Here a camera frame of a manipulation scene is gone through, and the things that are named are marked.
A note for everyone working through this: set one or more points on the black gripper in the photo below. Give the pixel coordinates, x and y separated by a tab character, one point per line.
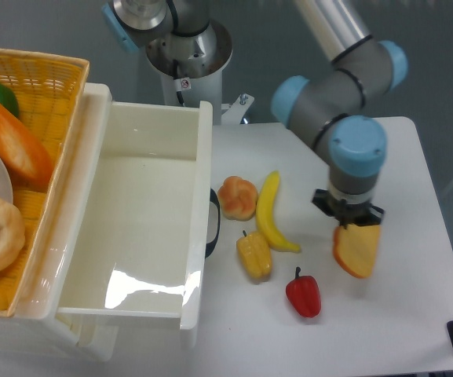
362	214

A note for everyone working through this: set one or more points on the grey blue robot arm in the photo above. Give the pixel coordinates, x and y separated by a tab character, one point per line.
325	114

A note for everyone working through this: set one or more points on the toy knotted bread roll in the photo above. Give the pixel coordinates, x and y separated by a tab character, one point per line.
238	198

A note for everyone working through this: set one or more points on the yellow toy banana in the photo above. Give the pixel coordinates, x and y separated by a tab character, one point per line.
265	220

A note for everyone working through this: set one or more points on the red toy bell pepper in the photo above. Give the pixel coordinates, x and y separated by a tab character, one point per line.
303	294

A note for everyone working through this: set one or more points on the yellow toy bell pepper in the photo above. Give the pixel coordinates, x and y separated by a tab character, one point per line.
255	255

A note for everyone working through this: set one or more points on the white open plastic drawer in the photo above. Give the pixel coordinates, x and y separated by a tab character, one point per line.
139	255

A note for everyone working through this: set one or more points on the toy baguette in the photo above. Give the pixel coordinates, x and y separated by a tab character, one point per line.
22	152

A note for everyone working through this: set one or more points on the yellow woven basket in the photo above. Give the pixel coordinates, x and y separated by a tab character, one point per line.
48	89

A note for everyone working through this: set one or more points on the green toy vegetable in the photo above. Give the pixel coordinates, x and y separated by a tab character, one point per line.
9	101

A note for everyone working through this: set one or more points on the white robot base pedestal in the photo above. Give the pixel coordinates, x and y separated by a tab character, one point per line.
191	71

